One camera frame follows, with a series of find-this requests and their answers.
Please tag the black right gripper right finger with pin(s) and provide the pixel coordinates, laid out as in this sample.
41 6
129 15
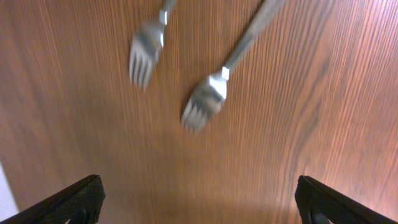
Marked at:
318 203

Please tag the metal fork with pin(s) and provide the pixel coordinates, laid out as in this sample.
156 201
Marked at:
209 96
147 45

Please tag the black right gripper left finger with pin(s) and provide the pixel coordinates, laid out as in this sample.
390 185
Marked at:
79 203

